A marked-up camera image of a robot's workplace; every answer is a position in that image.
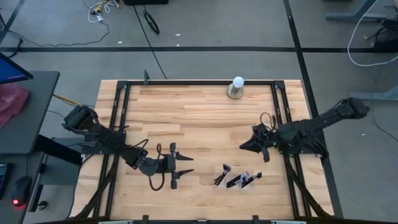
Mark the black caster wheel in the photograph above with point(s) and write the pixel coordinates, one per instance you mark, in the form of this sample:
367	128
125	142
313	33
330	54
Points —
42	205

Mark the black box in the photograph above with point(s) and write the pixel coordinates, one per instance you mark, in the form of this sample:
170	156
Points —
146	2

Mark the grey side desk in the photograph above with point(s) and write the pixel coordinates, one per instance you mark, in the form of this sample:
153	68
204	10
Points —
34	118

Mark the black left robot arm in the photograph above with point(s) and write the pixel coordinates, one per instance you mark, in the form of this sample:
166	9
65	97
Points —
109	137

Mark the bulb lamp with wooden base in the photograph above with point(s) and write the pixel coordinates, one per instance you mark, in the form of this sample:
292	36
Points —
235	90

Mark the black desk beam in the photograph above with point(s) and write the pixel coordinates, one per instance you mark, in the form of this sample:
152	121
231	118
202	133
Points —
59	152

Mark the monitor with blue screen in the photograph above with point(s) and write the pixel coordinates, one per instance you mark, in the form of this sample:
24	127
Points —
9	71

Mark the thin black makeup brush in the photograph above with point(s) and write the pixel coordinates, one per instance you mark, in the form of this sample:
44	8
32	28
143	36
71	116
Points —
218	181

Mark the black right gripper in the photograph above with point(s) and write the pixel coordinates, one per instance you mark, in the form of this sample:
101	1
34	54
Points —
267	140

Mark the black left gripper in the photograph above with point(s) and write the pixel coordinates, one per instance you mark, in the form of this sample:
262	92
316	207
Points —
173	165

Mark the clear acrylic organizer container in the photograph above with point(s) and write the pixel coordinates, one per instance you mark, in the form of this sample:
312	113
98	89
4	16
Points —
217	187

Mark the pink cloth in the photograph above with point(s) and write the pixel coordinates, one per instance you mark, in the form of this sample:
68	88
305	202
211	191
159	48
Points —
11	102

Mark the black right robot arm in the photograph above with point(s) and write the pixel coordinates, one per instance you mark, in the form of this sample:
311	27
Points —
311	127

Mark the black computer mouse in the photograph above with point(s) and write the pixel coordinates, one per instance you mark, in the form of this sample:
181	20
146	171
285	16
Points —
21	189

